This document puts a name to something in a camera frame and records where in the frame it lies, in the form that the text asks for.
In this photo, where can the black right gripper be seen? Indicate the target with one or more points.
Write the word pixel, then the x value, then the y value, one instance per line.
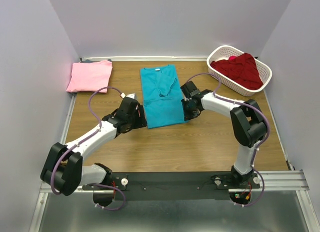
pixel 186 114

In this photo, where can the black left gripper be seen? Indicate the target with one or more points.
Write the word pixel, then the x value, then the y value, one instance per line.
pixel 142 121

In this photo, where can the teal t-shirt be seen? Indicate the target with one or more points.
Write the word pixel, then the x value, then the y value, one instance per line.
pixel 162 96

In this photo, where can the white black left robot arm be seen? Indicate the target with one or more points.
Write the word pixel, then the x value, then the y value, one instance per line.
pixel 64 169

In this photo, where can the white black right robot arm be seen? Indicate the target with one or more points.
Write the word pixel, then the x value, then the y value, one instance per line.
pixel 250 126

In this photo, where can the white plastic laundry basket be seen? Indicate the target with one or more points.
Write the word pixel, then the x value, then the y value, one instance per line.
pixel 225 52

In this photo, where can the dark red t-shirt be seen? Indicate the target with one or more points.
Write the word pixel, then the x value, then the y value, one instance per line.
pixel 241 69

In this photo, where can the folded pink t-shirt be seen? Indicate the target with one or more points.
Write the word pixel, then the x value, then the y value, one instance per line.
pixel 89 77

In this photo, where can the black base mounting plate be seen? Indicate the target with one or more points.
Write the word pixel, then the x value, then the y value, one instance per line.
pixel 147 186

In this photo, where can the dark folded t-shirt underneath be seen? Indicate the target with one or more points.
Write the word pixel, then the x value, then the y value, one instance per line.
pixel 96 61

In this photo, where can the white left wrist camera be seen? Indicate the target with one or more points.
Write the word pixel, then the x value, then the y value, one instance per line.
pixel 131 95

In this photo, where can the aluminium table frame rail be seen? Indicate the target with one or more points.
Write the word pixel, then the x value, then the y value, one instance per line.
pixel 273 181

